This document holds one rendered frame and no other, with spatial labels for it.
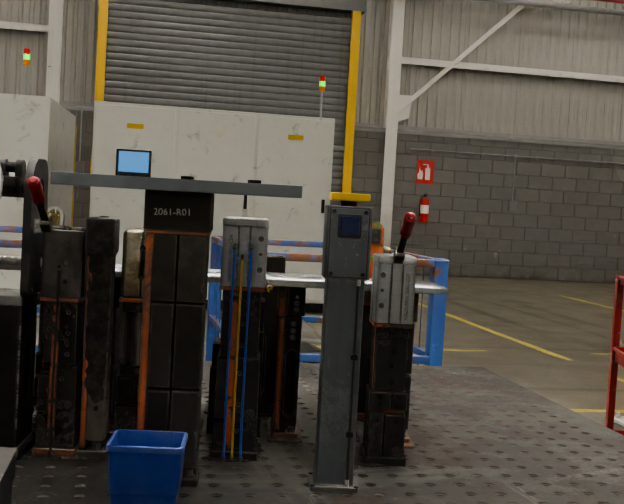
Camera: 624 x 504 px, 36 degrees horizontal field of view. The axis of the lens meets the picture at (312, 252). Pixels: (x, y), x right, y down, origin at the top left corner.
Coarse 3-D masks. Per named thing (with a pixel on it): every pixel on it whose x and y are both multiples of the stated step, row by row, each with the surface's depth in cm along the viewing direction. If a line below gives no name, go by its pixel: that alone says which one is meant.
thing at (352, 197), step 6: (336, 192) 146; (330, 198) 148; (336, 198) 146; (342, 198) 146; (348, 198) 146; (354, 198) 146; (360, 198) 146; (366, 198) 146; (342, 204) 149; (348, 204) 148; (354, 204) 148
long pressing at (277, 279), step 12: (120, 264) 188; (120, 276) 172; (216, 276) 173; (276, 276) 181; (288, 276) 183; (300, 276) 184; (312, 276) 186; (420, 288) 175; (432, 288) 175; (444, 288) 176
